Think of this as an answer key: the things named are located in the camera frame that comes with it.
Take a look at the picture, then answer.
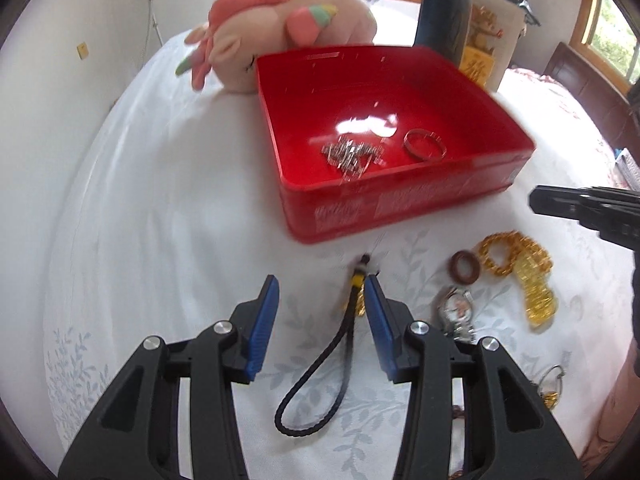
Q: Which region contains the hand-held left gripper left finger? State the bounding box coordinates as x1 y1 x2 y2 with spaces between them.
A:
57 274 281 480

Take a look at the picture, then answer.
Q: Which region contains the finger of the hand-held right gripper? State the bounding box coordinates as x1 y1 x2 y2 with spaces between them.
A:
575 204 640 253
529 185 640 222

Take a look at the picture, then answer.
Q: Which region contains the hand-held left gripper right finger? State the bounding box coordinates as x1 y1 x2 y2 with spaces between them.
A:
362 276 586 480

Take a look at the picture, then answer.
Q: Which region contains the black cord bracelet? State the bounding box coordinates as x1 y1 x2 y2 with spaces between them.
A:
274 252 383 436

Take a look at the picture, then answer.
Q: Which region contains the silver wristwatch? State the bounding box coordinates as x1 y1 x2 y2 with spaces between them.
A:
432 285 478 343

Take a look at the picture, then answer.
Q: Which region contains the amber bead bracelet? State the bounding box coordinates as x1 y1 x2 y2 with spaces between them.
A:
475 230 553 278

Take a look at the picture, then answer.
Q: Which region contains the brown wooden ring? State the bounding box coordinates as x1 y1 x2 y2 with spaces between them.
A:
448 249 482 285

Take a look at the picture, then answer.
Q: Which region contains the gold link bracelet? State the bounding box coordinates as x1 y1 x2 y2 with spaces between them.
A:
515 255 558 331

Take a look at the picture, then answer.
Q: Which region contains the red tin box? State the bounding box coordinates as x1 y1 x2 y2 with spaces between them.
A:
256 45 538 246

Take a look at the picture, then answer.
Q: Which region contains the key ring with gold charm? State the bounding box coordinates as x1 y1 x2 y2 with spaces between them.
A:
537 364 566 411

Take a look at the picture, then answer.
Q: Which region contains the person's right forearm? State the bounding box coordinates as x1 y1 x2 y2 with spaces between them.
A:
582 335 640 466

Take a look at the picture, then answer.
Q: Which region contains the grey striped cloth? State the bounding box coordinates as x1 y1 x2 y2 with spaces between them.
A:
612 147 640 191

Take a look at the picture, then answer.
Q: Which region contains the dark wooden headboard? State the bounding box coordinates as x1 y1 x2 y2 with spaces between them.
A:
542 42 640 161

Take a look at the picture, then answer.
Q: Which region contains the white embroidered bedspread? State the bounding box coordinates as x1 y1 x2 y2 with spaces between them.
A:
42 0 640 480

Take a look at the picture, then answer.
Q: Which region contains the silver bangle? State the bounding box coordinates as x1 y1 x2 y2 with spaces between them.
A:
402 129 447 162

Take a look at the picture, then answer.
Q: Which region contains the open dark-covered book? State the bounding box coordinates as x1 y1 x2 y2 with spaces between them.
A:
415 0 526 93

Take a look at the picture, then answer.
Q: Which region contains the pink plush toy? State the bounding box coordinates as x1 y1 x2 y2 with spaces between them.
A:
175 0 378 95

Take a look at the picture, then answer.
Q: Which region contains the silver chain bracelet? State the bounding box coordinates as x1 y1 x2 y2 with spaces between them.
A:
320 135 388 181

